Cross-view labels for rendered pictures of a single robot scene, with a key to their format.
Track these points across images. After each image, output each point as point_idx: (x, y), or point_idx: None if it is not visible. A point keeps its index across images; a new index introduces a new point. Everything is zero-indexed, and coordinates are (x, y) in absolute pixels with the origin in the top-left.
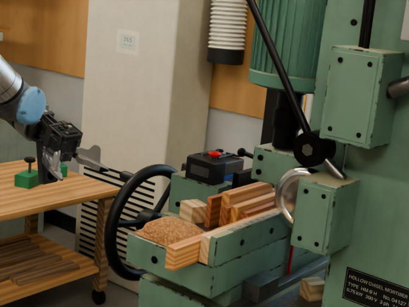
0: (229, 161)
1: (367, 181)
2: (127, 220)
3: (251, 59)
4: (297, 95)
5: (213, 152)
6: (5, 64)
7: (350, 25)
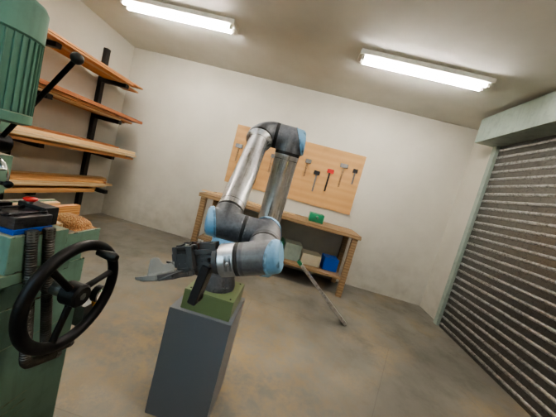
0: (7, 205)
1: None
2: (100, 275)
3: (31, 110)
4: None
5: (33, 197)
6: (225, 189)
7: None
